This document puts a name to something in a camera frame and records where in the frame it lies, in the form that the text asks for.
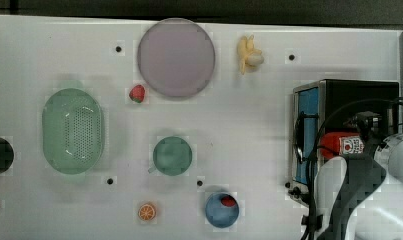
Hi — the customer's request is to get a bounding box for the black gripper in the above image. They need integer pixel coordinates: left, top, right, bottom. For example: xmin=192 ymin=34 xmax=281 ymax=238
xmin=343 ymin=111 xmax=394 ymax=154

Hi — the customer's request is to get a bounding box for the red plush ketchup bottle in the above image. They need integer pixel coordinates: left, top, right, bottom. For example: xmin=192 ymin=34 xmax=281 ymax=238
xmin=318 ymin=132 xmax=364 ymax=160

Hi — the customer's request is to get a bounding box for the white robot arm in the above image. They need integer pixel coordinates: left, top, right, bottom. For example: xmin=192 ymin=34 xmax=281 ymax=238
xmin=309 ymin=112 xmax=403 ymax=240

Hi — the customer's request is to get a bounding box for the silver black toaster oven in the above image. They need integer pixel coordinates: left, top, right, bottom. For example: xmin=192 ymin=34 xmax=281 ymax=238
xmin=285 ymin=79 xmax=399 ymax=206

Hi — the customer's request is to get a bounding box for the peeled toy banana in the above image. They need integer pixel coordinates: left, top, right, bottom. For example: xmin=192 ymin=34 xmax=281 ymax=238
xmin=237 ymin=35 xmax=264 ymax=75

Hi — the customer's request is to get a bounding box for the small red toy fruit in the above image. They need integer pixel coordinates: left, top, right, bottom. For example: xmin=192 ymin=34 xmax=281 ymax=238
xmin=221 ymin=196 xmax=236 ymax=207

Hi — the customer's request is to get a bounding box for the blue cup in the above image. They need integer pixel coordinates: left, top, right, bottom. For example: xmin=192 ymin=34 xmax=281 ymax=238
xmin=205 ymin=192 xmax=240 ymax=228

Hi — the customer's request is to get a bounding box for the green mug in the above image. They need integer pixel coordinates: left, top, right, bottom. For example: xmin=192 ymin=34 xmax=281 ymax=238
xmin=148 ymin=136 xmax=193 ymax=176

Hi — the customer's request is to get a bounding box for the grey round plate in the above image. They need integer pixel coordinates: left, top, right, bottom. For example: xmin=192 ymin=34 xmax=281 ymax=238
xmin=137 ymin=18 xmax=216 ymax=98

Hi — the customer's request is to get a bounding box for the toy strawberry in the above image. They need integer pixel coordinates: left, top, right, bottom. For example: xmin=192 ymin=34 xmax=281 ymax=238
xmin=129 ymin=84 xmax=146 ymax=103

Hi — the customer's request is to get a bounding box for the toy orange half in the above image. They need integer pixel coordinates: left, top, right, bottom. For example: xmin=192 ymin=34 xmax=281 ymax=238
xmin=138 ymin=203 xmax=157 ymax=221

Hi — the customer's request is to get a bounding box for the green oval colander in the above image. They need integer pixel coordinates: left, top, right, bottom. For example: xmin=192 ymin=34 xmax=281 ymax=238
xmin=42 ymin=87 xmax=105 ymax=175

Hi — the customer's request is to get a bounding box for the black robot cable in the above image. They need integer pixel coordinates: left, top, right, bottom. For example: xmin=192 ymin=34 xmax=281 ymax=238
xmin=300 ymin=96 xmax=403 ymax=240

